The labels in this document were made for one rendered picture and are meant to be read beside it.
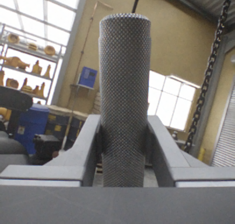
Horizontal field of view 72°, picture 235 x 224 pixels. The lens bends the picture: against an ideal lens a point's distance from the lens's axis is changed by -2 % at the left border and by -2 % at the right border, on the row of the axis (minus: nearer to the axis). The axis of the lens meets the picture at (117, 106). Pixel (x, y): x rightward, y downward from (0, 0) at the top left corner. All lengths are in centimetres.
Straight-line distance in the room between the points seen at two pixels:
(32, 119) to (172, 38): 515
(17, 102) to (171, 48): 513
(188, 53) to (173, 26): 111
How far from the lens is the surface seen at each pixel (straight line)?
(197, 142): 721
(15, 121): 297
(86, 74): 480
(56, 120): 361
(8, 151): 178
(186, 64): 673
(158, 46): 611
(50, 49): 861
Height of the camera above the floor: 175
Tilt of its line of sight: 1 degrees down
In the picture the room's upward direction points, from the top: 16 degrees clockwise
